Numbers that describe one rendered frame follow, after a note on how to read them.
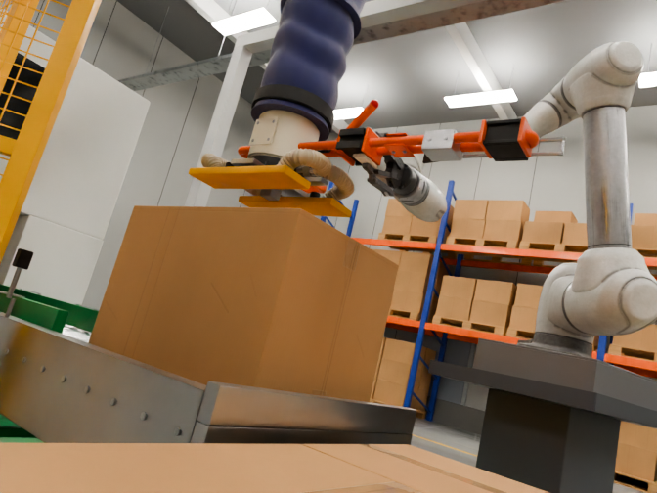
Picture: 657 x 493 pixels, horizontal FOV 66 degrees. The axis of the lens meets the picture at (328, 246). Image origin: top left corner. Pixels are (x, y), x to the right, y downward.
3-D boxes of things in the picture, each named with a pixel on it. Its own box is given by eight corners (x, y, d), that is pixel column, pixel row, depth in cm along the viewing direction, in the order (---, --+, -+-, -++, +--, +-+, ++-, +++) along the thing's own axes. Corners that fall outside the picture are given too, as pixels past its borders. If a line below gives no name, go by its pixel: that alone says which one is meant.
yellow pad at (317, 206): (237, 201, 147) (241, 185, 148) (259, 213, 155) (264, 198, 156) (330, 203, 127) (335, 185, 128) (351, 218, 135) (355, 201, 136)
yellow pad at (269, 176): (187, 174, 133) (193, 156, 134) (214, 189, 140) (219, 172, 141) (284, 172, 112) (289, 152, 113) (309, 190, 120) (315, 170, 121)
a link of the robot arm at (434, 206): (413, 216, 138) (384, 190, 146) (434, 235, 150) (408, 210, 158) (440, 186, 137) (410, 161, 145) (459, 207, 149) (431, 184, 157)
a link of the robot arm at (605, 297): (619, 336, 137) (681, 337, 115) (561, 334, 135) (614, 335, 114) (607, 71, 149) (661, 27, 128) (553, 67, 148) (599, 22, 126)
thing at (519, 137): (477, 142, 99) (481, 119, 100) (489, 158, 105) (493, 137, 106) (521, 140, 94) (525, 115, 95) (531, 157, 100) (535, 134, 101)
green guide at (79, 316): (-10, 298, 259) (-3, 282, 260) (12, 303, 267) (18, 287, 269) (188, 364, 163) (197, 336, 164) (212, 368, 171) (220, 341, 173)
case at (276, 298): (83, 353, 127) (133, 204, 135) (205, 373, 157) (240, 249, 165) (244, 419, 90) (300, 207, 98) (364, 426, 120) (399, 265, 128)
